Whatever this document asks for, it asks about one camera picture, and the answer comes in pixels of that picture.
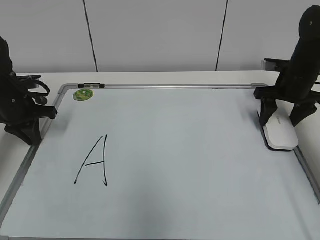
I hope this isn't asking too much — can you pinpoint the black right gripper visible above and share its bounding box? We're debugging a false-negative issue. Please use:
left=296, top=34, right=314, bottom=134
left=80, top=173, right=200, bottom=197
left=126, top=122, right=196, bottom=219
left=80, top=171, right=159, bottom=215
left=253, top=59, right=320, bottom=127

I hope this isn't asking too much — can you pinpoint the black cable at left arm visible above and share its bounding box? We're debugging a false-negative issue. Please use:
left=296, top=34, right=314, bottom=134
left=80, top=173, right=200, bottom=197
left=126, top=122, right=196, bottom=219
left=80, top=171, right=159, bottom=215
left=14, top=74, right=51, bottom=105

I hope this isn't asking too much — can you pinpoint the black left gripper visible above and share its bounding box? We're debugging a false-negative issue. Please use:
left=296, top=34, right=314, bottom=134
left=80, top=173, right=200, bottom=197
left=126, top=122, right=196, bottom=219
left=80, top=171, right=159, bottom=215
left=0, top=72, right=58, bottom=146

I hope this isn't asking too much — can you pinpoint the white board eraser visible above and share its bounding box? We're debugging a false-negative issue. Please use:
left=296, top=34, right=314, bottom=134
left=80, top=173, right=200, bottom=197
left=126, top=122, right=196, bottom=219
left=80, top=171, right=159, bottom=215
left=261, top=108, right=299, bottom=151

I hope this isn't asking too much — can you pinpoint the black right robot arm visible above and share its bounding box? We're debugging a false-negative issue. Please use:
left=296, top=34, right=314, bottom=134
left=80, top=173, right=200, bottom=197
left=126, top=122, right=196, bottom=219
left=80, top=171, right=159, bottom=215
left=253, top=5, right=320, bottom=127

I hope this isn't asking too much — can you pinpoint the grey metal bracket at right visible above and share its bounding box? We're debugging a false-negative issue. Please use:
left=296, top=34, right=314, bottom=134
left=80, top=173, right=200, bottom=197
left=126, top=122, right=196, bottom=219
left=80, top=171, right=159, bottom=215
left=261, top=58, right=290, bottom=72

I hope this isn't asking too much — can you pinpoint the round green magnet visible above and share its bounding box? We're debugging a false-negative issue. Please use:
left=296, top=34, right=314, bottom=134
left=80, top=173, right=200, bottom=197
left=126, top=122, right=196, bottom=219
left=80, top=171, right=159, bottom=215
left=72, top=89, right=94, bottom=102

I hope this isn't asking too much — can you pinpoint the white board with grey frame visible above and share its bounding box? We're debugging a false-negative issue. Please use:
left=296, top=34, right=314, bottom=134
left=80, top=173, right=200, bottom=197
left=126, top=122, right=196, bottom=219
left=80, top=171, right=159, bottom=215
left=0, top=87, right=320, bottom=240

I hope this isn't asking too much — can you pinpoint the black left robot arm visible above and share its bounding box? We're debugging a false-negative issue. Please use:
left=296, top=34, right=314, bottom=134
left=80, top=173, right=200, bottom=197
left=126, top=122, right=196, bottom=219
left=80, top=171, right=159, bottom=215
left=0, top=38, right=58, bottom=146

